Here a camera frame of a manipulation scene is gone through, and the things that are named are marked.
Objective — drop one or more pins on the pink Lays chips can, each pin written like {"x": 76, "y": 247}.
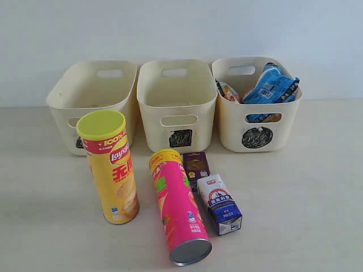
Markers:
{"x": 187, "y": 239}

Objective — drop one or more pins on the cream bin triangle mark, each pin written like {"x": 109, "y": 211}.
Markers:
{"x": 89, "y": 86}

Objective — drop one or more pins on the blue white milk carton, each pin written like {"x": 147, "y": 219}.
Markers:
{"x": 225, "y": 213}

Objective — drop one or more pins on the purple milk carton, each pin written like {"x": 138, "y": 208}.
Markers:
{"x": 196, "y": 167}

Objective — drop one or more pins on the yellow Lays chips can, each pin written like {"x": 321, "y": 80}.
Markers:
{"x": 104, "y": 137}

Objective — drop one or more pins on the cream bin square mark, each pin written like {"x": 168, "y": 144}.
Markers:
{"x": 177, "y": 100}

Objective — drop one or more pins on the orange instant noodle packet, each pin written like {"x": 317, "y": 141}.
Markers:
{"x": 228, "y": 92}

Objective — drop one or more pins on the blue instant noodle packet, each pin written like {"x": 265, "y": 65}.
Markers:
{"x": 273, "y": 87}

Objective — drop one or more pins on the cream bin circle mark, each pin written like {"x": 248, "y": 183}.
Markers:
{"x": 251, "y": 127}

